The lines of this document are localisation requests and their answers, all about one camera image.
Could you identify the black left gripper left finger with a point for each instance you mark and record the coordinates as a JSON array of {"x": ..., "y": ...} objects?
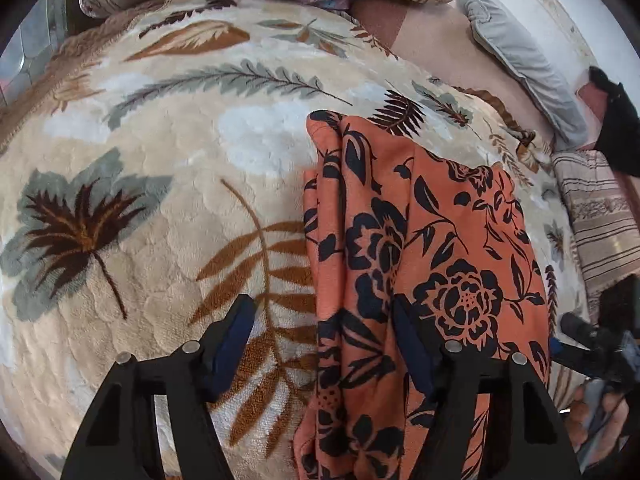
[{"x": 118, "y": 437}]

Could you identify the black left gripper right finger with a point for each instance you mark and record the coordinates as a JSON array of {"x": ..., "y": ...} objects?
[{"x": 524, "y": 437}]

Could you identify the orange floral garment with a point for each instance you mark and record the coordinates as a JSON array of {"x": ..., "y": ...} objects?
[{"x": 390, "y": 224}]

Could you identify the right hand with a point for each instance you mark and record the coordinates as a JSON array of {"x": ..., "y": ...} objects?
[{"x": 594, "y": 422}]

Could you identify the striped patterned pillow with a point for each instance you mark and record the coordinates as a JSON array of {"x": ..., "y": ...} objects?
[{"x": 605, "y": 231}]

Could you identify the black cloth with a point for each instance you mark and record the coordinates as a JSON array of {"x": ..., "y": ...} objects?
[{"x": 619, "y": 139}]

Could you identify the grey-blue pillow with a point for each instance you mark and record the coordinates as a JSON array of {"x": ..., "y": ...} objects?
[{"x": 507, "y": 40}]

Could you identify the beige leaf-pattern blanket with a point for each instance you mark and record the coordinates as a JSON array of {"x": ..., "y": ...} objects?
[{"x": 156, "y": 171}]

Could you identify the pink checked bed sheet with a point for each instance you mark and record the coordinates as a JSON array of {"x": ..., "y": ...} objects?
[{"x": 439, "y": 39}]

